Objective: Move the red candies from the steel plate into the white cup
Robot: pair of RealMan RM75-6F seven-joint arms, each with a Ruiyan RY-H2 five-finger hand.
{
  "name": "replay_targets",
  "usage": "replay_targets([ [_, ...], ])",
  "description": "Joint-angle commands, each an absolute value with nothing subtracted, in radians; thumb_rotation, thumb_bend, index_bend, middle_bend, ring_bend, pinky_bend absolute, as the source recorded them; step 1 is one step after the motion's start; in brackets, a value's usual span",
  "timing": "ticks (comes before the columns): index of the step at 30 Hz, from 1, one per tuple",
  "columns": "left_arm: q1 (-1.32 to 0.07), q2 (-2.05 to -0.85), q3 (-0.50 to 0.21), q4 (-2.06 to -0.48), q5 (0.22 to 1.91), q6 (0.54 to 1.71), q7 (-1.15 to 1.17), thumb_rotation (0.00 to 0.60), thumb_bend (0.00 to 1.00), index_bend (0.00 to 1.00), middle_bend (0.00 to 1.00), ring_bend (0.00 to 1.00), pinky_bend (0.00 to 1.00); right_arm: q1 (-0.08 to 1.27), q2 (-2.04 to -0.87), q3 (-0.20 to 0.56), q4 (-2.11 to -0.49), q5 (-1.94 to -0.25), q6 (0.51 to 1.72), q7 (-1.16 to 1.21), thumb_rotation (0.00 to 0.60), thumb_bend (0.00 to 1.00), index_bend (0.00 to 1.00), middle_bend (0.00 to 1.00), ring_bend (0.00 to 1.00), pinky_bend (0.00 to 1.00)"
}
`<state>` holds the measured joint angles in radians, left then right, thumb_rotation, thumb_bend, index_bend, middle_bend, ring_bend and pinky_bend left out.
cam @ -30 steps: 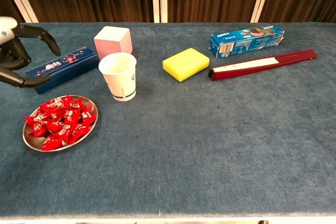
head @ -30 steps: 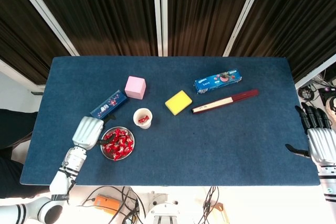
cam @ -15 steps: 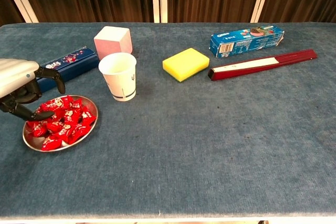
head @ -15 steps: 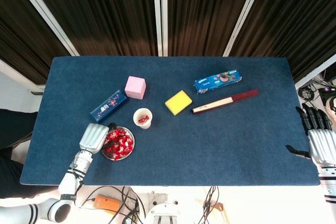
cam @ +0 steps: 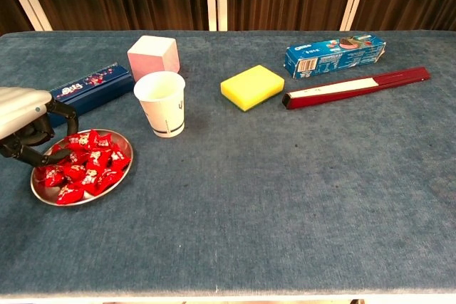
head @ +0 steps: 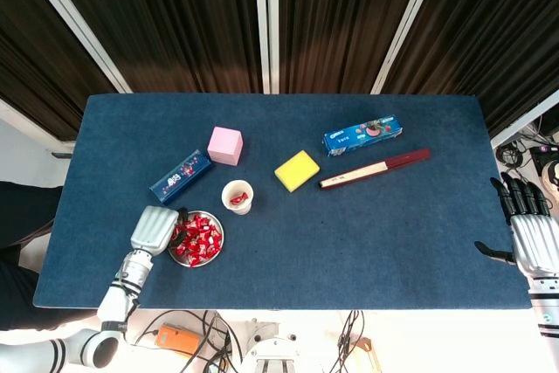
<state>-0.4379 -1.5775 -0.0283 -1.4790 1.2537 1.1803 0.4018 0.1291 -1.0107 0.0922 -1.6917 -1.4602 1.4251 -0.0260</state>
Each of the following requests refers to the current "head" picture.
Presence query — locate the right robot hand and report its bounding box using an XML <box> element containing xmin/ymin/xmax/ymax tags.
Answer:
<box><xmin>474</xmin><ymin>171</ymin><xmax>559</xmax><ymax>279</ymax></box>

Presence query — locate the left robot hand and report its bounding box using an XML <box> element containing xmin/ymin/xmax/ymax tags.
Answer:
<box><xmin>130</xmin><ymin>205</ymin><xmax>190</xmax><ymax>256</ymax></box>

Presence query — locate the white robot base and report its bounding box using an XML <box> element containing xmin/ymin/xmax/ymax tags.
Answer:
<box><xmin>238</xmin><ymin>319</ymin><xmax>303</xmax><ymax>373</ymax></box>

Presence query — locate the white paper cup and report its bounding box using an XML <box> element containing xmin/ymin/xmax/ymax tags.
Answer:
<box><xmin>220</xmin><ymin>179</ymin><xmax>255</xmax><ymax>216</ymax></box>

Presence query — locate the metal bowl of red candies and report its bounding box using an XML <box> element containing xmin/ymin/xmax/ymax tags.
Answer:
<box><xmin>168</xmin><ymin>210</ymin><xmax>225</xmax><ymax>268</ymax></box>

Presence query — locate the dark blue long box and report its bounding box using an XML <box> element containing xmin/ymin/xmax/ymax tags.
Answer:
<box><xmin>148</xmin><ymin>149</ymin><xmax>214</xmax><ymax>206</ymax></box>

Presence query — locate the white round device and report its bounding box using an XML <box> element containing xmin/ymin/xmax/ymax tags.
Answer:
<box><xmin>541</xmin><ymin>159</ymin><xmax>559</xmax><ymax>194</ymax></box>

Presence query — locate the black box purple light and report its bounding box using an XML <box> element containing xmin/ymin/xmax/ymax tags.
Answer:
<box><xmin>529</xmin><ymin>144</ymin><xmax>559</xmax><ymax>169</ymax></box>

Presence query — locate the pink cube block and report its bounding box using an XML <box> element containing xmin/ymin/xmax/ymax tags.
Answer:
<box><xmin>206</xmin><ymin>126</ymin><xmax>244</xmax><ymax>168</ymax></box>

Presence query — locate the orange handheld device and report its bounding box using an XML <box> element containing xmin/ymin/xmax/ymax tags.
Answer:
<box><xmin>155</xmin><ymin>323</ymin><xmax>203</xmax><ymax>359</ymax></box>

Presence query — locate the yellow sponge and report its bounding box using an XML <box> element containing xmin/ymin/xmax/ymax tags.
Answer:
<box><xmin>273</xmin><ymin>149</ymin><xmax>321</xmax><ymax>194</ymax></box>

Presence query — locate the dark red folded fan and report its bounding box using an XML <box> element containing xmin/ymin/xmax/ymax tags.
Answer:
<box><xmin>318</xmin><ymin>148</ymin><xmax>432</xmax><ymax>192</ymax></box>

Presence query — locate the blue table cloth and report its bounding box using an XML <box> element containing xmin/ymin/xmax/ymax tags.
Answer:
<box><xmin>32</xmin><ymin>93</ymin><xmax>535</xmax><ymax>311</ymax></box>

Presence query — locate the tan wooden object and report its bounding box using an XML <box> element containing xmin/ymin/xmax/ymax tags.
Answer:
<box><xmin>349</xmin><ymin>336</ymin><xmax>382</xmax><ymax>373</ymax></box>

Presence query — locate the dark brown curtain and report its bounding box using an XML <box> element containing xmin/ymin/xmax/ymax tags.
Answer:
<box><xmin>41</xmin><ymin>0</ymin><xmax>263</xmax><ymax>94</ymax></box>
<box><xmin>0</xmin><ymin>0</ymin><xmax>117</xmax><ymax>142</ymax></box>
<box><xmin>278</xmin><ymin>0</ymin><xmax>423</xmax><ymax>94</ymax></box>
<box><xmin>379</xmin><ymin>0</ymin><xmax>559</xmax><ymax>138</ymax></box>

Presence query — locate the blue Oreo cookie box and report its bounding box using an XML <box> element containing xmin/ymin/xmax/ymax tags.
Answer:
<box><xmin>321</xmin><ymin>114</ymin><xmax>404</xmax><ymax>158</ymax></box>

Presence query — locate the black coiled cable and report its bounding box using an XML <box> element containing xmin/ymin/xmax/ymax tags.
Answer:
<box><xmin>495</xmin><ymin>141</ymin><xmax>532</xmax><ymax>169</ymax></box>

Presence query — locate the white frame bar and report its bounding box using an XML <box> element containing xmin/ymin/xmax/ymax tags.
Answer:
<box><xmin>0</xmin><ymin>97</ymin><xmax>76</xmax><ymax>154</ymax></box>
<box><xmin>489</xmin><ymin>88</ymin><xmax>559</xmax><ymax>149</ymax></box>

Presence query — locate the white double frame post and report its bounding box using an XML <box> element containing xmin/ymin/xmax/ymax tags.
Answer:
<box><xmin>252</xmin><ymin>0</ymin><xmax>280</xmax><ymax>95</ymax></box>

